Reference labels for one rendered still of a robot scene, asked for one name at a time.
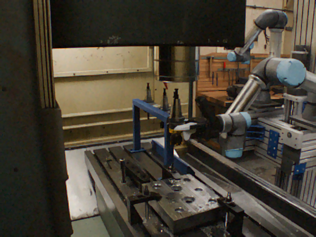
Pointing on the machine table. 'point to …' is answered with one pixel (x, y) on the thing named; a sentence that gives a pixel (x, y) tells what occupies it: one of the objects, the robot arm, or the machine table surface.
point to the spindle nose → (176, 64)
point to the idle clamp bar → (131, 169)
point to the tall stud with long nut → (122, 169)
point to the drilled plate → (164, 208)
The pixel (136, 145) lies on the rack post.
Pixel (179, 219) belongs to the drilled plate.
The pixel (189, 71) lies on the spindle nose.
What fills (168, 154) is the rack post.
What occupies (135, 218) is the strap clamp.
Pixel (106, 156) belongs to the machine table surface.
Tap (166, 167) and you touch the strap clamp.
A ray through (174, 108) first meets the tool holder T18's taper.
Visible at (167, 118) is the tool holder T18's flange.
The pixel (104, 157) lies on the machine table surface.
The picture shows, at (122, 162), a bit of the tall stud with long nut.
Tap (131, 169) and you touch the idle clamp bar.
